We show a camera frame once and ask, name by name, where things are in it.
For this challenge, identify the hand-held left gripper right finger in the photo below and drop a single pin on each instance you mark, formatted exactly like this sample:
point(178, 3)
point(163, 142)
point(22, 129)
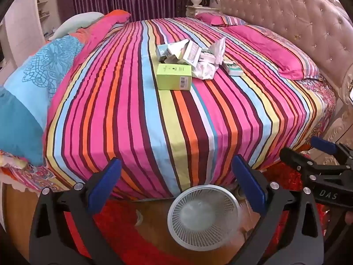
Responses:
point(248, 185)

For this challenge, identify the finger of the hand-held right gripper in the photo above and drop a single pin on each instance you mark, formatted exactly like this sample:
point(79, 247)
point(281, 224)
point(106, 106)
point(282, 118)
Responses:
point(324, 144)
point(295, 158)

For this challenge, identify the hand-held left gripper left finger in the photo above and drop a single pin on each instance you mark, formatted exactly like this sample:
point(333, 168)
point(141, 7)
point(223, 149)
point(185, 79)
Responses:
point(106, 182)

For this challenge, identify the white mesh wastebasket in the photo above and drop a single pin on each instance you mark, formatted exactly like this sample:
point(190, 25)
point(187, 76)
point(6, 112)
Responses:
point(204, 220)

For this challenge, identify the green white box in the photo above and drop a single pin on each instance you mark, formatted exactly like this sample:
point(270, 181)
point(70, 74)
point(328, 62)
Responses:
point(208, 56)
point(233, 68)

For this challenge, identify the white paper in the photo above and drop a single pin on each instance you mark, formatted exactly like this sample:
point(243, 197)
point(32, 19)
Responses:
point(204, 71)

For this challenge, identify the light green box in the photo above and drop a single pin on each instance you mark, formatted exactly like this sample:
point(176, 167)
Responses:
point(173, 77)

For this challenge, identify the pink cloth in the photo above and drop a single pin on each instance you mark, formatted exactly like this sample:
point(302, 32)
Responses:
point(219, 49)

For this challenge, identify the white pink box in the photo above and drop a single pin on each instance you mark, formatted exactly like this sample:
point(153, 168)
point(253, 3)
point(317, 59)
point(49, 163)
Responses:
point(191, 55)

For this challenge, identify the bed with striped sheet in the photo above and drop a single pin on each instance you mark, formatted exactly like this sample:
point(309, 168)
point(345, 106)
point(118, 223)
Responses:
point(165, 129)

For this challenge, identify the pink striped pillow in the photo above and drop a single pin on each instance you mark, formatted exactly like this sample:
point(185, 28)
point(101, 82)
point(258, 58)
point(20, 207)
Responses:
point(270, 49)
point(217, 19)

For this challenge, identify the blue patterned quilt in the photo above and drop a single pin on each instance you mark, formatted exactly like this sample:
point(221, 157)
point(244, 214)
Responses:
point(30, 93)

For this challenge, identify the tufted pink headboard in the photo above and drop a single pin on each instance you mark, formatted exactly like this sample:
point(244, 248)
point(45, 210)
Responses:
point(289, 11)

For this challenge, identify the orange pink quilt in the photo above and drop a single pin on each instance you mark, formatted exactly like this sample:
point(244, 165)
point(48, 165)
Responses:
point(102, 24)

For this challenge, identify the pale green pillow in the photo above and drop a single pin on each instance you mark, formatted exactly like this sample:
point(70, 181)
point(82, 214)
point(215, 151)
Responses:
point(74, 23)

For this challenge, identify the cream carved nightstand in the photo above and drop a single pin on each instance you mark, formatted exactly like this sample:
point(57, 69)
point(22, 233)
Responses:
point(202, 11)

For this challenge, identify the white shelf cabinet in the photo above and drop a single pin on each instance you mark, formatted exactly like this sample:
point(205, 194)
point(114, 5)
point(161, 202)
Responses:
point(24, 27)

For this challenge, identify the white vase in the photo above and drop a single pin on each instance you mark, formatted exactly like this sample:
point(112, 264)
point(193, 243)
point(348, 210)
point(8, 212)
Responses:
point(196, 0)

